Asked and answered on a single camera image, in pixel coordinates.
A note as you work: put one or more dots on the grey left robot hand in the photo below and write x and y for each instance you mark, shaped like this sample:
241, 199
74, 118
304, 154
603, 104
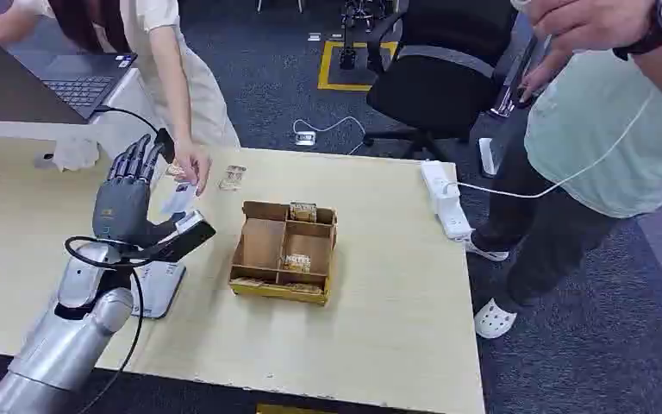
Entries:
121, 208

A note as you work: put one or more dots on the white card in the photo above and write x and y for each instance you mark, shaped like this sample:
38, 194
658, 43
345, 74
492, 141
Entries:
178, 200

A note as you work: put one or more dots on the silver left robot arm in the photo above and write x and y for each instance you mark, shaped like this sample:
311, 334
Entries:
65, 343

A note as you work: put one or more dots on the white cloth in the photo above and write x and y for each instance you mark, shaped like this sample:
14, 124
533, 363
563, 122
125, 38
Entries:
75, 154

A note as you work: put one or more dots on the white card reader pad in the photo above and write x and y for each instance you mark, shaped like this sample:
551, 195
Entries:
158, 288

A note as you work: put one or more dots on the dark laptop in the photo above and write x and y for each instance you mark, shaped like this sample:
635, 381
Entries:
51, 85

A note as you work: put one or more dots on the person at the laptop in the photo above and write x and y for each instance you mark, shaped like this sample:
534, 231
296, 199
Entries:
194, 85

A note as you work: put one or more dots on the wooden card box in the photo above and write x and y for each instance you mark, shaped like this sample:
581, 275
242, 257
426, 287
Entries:
262, 245

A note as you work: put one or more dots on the hotel card upright in box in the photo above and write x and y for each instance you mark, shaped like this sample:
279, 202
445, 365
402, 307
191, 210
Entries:
303, 212

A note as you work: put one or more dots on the hotel card with brown print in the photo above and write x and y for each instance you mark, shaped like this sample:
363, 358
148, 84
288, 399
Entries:
297, 263

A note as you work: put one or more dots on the silver floor socket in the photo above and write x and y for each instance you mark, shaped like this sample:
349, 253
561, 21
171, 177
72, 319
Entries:
305, 138

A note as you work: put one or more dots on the flat brown card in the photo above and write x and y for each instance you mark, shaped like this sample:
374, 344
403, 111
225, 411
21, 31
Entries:
303, 288

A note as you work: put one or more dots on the black stand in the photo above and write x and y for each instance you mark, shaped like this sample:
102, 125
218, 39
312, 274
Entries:
349, 34

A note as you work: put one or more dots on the white power strip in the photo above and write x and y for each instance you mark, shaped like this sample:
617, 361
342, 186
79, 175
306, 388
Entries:
446, 200

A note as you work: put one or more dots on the black office chair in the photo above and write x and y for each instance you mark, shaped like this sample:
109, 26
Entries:
439, 85

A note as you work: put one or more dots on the dark smartphone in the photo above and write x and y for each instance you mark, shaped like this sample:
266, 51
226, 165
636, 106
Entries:
518, 80

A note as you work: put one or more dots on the person with phone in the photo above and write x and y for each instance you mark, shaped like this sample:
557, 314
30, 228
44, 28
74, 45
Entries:
588, 131

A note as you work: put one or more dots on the black wristwatch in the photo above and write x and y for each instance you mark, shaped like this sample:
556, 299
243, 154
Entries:
659, 25

